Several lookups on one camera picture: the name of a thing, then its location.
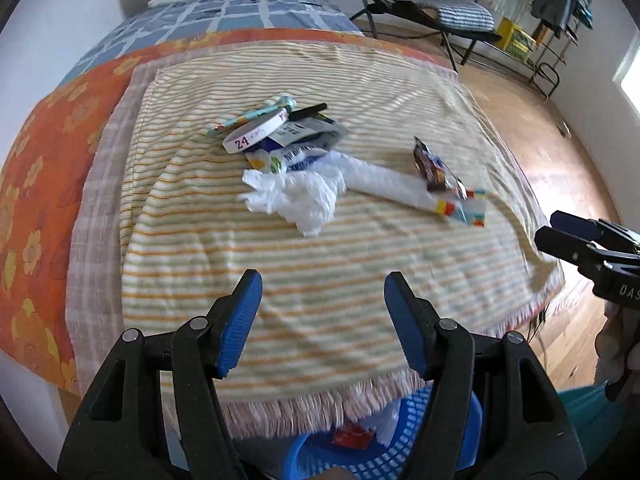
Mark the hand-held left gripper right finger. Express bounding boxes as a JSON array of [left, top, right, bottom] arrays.
[[384, 271, 587, 480]]

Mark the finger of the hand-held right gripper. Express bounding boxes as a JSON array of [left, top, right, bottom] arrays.
[[550, 211, 608, 243], [534, 227, 601, 273]]

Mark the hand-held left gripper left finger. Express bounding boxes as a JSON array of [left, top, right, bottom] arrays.
[[57, 269, 263, 480]]

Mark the blue plastic wastebasket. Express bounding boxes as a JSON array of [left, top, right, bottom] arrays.
[[285, 385, 486, 480]]

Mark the red wrapper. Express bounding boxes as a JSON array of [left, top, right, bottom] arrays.
[[332, 422, 376, 448]]

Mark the white plastic wrapper colourful end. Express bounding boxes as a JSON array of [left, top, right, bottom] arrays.
[[327, 152, 488, 228]]

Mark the white tissue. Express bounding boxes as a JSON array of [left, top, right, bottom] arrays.
[[237, 162, 348, 238]]

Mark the dark snack wrapper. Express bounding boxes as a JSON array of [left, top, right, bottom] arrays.
[[412, 136, 468, 200]]

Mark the blue and white foil package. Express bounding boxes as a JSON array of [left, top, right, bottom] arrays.
[[245, 141, 335, 174]]

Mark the clear packet with barcode label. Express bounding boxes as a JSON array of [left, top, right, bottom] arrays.
[[270, 114, 351, 152]]

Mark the teal patterned pen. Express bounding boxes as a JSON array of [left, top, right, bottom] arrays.
[[207, 96, 297, 137]]

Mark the black marker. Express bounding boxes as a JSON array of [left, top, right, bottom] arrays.
[[289, 103, 328, 122]]

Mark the person's right hand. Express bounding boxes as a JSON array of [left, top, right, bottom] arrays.
[[597, 305, 635, 403]]

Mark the person's teal clothing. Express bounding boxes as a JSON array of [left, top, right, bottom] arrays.
[[556, 381, 632, 428]]

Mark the metal drying rack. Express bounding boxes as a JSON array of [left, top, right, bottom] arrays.
[[475, 0, 597, 100]]

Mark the window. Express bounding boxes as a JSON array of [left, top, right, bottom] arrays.
[[620, 35, 640, 107]]

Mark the yellow plastic crate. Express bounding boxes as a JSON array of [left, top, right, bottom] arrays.
[[495, 17, 540, 62]]

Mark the checkered seat cushion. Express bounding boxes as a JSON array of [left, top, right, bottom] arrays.
[[390, 0, 497, 34]]

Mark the orange floral bedsheet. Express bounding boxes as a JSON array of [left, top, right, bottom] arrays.
[[0, 27, 451, 398]]

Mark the blue checkered bedsheet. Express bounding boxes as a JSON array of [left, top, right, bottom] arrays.
[[55, 0, 366, 92]]

